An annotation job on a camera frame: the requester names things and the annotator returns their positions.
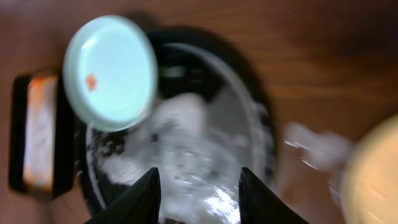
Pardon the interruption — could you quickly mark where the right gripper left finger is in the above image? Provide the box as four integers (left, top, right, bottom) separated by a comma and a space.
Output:
86, 167, 161, 224

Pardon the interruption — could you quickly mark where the mint plate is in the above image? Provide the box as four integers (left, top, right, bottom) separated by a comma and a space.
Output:
63, 15, 158, 132

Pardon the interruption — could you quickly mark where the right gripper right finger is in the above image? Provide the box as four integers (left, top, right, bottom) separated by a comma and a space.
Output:
239, 167, 308, 224

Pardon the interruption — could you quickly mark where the black rectangular soapy tray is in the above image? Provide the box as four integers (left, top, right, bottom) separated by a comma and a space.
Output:
8, 71, 75, 202

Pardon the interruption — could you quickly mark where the yellow plate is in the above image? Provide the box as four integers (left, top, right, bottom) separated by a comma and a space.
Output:
341, 115, 397, 224

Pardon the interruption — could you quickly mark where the black round tray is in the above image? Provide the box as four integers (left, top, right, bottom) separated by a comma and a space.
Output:
75, 27, 275, 223

